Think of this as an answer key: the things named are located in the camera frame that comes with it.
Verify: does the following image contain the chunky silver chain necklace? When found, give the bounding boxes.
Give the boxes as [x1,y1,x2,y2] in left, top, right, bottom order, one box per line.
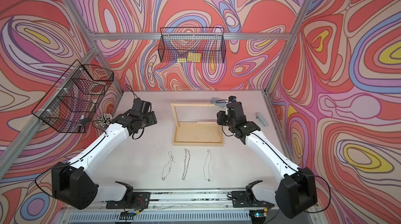
[181,148,191,181]

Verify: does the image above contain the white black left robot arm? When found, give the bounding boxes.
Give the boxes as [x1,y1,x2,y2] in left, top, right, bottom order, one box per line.
[51,98,157,210]

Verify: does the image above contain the thin silver necklace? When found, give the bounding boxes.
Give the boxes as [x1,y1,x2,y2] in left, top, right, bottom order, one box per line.
[203,149,212,182]

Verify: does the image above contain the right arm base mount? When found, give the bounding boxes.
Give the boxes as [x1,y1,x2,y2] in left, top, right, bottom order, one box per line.
[227,180,275,209]

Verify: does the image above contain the yellow sticky notes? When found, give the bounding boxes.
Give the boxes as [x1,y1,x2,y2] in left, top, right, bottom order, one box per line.
[177,52,202,63]

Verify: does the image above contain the black wire basket left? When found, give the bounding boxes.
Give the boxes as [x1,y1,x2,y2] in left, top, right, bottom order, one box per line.
[31,60,114,133]

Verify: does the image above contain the cup of pencils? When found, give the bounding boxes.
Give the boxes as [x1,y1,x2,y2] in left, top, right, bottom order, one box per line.
[93,113,113,130]

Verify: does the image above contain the black wire basket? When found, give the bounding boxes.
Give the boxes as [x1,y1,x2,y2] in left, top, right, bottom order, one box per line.
[158,26,227,64]
[31,60,114,133]

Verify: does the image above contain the small grey stapler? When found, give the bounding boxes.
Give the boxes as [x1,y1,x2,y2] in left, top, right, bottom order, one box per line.
[255,112,269,128]

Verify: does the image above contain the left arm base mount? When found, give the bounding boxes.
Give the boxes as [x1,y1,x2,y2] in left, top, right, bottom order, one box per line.
[106,181,150,211]

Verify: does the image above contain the aluminium rail with vents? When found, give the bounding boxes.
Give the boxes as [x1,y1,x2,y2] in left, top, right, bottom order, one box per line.
[53,189,328,224]

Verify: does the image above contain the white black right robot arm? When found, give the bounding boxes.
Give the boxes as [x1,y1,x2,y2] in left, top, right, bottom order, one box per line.
[216,96,317,219]

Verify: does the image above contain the silver ball chain necklace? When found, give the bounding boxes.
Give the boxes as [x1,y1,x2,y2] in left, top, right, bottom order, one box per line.
[161,151,175,181]

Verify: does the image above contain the blue grey stapler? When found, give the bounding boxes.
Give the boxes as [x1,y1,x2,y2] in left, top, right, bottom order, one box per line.
[211,97,229,108]

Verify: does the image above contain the black wire basket back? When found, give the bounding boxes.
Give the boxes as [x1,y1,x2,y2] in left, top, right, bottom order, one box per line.
[158,26,227,64]

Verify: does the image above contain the wooden jewelry display stand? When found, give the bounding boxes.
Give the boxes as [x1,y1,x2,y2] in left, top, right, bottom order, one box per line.
[171,103,223,147]

